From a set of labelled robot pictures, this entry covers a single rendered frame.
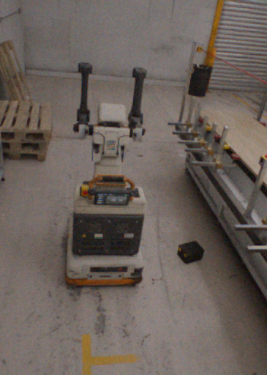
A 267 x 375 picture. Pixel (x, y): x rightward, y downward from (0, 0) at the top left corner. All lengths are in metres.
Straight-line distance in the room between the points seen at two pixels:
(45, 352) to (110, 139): 1.55
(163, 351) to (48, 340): 0.80
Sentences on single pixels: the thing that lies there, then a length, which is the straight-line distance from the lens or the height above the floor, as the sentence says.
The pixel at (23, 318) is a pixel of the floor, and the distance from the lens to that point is 2.74.
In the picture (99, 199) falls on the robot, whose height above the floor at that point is 0.86.
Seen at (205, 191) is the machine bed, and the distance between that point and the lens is 4.11.
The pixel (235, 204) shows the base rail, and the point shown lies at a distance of 2.92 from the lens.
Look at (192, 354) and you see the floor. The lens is 2.66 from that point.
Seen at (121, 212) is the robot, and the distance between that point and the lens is 2.48.
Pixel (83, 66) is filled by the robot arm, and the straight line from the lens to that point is 2.70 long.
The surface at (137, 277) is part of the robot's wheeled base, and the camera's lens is 2.84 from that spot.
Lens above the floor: 2.14
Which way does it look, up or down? 30 degrees down
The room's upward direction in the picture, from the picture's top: 7 degrees clockwise
